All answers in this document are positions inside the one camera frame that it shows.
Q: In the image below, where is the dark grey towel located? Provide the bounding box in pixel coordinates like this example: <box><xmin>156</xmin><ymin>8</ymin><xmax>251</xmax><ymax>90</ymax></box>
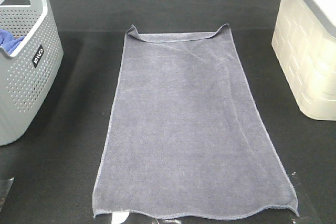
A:
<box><xmin>92</xmin><ymin>25</ymin><xmax>298</xmax><ymax>220</ymax></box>

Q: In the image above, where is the blue towel in basket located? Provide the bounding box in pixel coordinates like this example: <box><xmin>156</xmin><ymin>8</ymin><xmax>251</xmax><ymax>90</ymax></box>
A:
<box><xmin>1</xmin><ymin>29</ymin><xmax>25</xmax><ymax>55</ymax></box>

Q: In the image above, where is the centre clear tape strip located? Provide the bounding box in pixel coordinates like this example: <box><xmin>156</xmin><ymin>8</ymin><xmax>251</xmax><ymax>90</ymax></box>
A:
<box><xmin>111</xmin><ymin>211</ymin><xmax>130</xmax><ymax>224</ymax></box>

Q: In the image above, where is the clear tape strip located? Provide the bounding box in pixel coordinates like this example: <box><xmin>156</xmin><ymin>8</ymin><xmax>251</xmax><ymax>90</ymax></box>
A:
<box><xmin>111</xmin><ymin>211</ymin><xmax>130</xmax><ymax>224</ymax></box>
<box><xmin>0</xmin><ymin>177</ymin><xmax>14</xmax><ymax>211</ymax></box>

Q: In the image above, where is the black felt table mat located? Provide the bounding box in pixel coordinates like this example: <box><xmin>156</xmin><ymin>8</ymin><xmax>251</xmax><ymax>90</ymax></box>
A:
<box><xmin>1</xmin><ymin>0</ymin><xmax>335</xmax><ymax>223</ymax></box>

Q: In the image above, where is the grey perforated laundry basket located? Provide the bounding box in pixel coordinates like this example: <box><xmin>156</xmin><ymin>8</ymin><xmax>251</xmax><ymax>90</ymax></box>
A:
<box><xmin>1</xmin><ymin>0</ymin><xmax>64</xmax><ymax>145</ymax></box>

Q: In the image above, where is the white plastic storage bin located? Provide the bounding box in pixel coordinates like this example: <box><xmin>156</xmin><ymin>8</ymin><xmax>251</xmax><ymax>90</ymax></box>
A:
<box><xmin>271</xmin><ymin>0</ymin><xmax>335</xmax><ymax>121</ymax></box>

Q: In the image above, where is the left clear tape strip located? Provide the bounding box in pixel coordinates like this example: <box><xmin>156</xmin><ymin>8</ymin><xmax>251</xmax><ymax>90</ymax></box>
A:
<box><xmin>0</xmin><ymin>177</ymin><xmax>14</xmax><ymax>211</ymax></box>

